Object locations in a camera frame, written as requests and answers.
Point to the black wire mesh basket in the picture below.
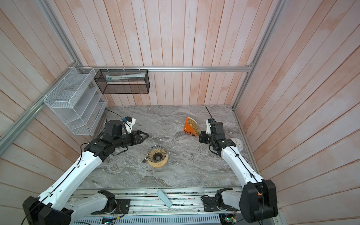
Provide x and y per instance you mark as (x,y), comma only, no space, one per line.
(123,81)

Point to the white wire mesh shelf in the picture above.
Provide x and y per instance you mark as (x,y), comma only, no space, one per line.
(76,102)

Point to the clear glass carafe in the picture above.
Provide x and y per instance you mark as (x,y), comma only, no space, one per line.
(144,161)

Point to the grey oblong remote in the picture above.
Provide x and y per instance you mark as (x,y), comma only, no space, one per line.
(164,198)

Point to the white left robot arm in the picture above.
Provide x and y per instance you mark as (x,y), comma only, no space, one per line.
(51,207)

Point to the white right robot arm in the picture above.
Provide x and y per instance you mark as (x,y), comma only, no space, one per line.
(258,199)

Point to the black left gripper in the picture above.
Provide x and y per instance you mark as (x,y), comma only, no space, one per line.
(137,138)

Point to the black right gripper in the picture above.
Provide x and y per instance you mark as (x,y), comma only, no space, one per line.
(202,134)

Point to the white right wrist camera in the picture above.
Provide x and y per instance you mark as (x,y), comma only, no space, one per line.
(209,125)

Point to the round wooden dripper holder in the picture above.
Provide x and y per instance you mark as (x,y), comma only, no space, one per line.
(157,160)

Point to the white round kitchen timer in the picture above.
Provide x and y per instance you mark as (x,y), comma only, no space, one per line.
(239,144)

